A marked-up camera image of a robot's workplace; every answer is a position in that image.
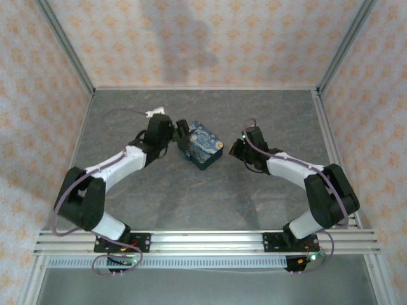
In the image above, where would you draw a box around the starry night print tin box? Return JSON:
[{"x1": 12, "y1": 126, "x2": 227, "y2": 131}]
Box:
[{"x1": 177, "y1": 120, "x2": 226, "y2": 171}]

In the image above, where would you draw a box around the thin aluminium side strip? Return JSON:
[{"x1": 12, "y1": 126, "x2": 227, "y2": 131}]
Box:
[{"x1": 49, "y1": 91, "x2": 95, "y2": 231}]

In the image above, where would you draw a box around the aluminium table edge rail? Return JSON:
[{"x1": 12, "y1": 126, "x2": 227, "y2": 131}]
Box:
[{"x1": 92, "y1": 85, "x2": 319, "y2": 92}]

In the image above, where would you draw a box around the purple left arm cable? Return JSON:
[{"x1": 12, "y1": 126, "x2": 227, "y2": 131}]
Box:
[{"x1": 50, "y1": 107, "x2": 151, "y2": 277}]

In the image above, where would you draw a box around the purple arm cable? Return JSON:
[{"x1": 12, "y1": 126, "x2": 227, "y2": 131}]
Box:
[
  {"x1": 50, "y1": 107, "x2": 151, "y2": 277},
  {"x1": 242, "y1": 118, "x2": 350, "y2": 274}
]

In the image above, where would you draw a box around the aluminium triple side rail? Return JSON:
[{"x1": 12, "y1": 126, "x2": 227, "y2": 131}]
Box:
[{"x1": 313, "y1": 90, "x2": 363, "y2": 230}]

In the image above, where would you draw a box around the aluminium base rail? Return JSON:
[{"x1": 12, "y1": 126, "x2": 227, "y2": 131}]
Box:
[{"x1": 33, "y1": 231, "x2": 381, "y2": 255}]

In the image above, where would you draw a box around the slotted grey cable duct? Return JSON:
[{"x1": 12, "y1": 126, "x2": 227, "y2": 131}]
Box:
[{"x1": 47, "y1": 256, "x2": 289, "y2": 269}]

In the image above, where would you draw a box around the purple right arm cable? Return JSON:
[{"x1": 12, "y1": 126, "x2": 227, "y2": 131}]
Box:
[{"x1": 242, "y1": 118, "x2": 350, "y2": 274}]

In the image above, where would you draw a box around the aluminium corner post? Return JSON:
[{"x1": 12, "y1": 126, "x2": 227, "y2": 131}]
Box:
[
  {"x1": 316, "y1": 0, "x2": 379, "y2": 95},
  {"x1": 34, "y1": 0, "x2": 96, "y2": 95}
]

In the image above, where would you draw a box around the aluminium frame leg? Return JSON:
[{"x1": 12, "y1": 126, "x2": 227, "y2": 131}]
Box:
[
  {"x1": 15, "y1": 254, "x2": 48, "y2": 305},
  {"x1": 362, "y1": 254, "x2": 392, "y2": 305}
]

